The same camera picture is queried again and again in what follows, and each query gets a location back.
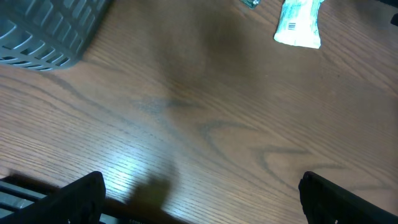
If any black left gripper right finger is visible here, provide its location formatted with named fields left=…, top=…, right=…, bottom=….
left=298, top=171, right=397, bottom=224

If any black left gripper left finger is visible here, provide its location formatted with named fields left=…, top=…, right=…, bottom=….
left=0, top=170, right=106, bottom=224

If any light green wipes pack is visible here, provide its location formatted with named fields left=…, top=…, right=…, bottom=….
left=274, top=0, right=323, bottom=49

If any grey plastic shopping basket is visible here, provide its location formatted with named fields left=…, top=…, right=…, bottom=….
left=1, top=0, right=112, bottom=72

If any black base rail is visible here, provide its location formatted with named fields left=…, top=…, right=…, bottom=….
left=0, top=174, right=125, bottom=224

